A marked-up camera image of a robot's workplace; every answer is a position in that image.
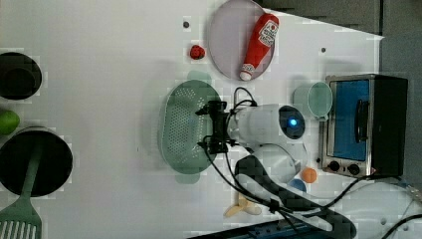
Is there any small red toy strawberry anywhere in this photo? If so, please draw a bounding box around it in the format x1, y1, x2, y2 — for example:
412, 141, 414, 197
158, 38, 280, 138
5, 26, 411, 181
189, 45, 206, 60

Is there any green plastic cup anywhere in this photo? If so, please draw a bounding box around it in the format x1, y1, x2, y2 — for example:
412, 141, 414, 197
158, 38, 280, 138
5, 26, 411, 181
293, 82, 332, 121

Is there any red plush ketchup bottle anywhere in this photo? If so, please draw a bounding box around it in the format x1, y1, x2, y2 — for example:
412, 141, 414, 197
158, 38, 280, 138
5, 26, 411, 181
240, 13, 279, 81

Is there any green slotted spatula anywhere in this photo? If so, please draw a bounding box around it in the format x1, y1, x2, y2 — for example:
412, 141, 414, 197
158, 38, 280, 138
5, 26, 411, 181
0, 143, 43, 239

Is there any lavender plate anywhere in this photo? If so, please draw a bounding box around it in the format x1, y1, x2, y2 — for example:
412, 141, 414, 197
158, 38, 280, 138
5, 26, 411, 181
207, 0, 276, 81

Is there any green plastic strainer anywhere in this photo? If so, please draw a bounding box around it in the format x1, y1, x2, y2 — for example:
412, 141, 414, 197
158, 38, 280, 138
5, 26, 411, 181
157, 71, 220, 184

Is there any blue plastic cup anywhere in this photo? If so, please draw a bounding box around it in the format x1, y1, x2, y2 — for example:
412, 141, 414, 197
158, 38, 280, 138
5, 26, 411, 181
288, 178, 307, 192

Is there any orange toy fruit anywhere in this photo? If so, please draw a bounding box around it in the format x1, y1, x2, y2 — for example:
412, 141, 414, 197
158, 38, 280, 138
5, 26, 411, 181
301, 167, 317, 183

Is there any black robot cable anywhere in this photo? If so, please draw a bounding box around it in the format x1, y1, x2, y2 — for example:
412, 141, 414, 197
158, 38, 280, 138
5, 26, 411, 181
202, 87, 422, 239

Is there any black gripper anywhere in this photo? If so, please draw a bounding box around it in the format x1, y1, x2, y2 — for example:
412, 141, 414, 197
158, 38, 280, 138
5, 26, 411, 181
196, 101, 229, 154

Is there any large black pot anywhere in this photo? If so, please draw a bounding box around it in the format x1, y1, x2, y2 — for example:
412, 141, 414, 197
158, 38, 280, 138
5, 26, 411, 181
0, 127, 73, 197

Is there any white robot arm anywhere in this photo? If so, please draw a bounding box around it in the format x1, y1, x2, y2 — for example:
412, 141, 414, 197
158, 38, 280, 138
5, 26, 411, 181
195, 101, 357, 239

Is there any blue table frame rail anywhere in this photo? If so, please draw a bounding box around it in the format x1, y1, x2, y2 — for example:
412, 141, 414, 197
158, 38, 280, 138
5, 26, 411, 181
188, 220, 319, 239

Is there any green toy lime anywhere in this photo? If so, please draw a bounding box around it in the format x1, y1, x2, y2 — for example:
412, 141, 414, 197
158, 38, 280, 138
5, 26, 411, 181
0, 111, 20, 135

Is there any yellow plush banana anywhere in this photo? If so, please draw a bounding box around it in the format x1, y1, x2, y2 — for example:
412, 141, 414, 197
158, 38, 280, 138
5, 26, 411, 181
224, 194, 262, 217

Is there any toy toaster oven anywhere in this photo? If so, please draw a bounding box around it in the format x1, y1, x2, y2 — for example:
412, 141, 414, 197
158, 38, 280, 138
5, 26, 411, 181
320, 74, 408, 178

